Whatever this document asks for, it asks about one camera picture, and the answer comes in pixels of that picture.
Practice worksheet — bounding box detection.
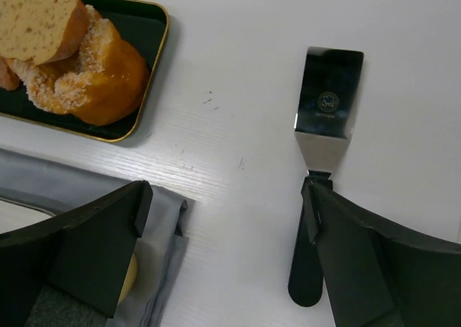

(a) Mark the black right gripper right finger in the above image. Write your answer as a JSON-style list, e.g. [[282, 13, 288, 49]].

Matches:
[[302, 178, 460, 326]]

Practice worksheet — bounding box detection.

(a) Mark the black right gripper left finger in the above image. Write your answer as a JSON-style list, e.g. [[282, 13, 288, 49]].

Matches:
[[1, 181, 153, 326]]

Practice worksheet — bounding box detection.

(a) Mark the small brown bread roll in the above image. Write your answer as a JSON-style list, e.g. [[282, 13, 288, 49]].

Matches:
[[0, 58, 20, 91]]

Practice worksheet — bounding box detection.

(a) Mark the steel spatula black handle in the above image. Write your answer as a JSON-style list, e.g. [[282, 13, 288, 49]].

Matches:
[[287, 46, 364, 307]]

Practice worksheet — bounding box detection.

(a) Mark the sliced bread round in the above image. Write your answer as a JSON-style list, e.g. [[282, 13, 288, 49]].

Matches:
[[1, 0, 89, 65]]

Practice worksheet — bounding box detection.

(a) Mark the pale yellow mug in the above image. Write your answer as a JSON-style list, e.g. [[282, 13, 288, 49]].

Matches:
[[117, 254, 138, 304]]

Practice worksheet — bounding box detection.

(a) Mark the grey cloth placemat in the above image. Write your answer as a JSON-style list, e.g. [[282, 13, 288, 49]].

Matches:
[[1, 150, 194, 326]]

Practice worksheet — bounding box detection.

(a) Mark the white rectangular plate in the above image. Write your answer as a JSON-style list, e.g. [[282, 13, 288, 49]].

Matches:
[[0, 197, 66, 233]]

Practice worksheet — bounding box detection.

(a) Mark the glazed orange donut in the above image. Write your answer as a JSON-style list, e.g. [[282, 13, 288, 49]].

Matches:
[[70, 39, 149, 126]]

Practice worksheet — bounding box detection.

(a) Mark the dark green serving tray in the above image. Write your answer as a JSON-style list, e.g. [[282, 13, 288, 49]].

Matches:
[[1, 0, 169, 143]]

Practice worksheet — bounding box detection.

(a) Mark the sugared ring pastry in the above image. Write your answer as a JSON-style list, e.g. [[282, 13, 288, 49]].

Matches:
[[6, 5, 122, 115]]

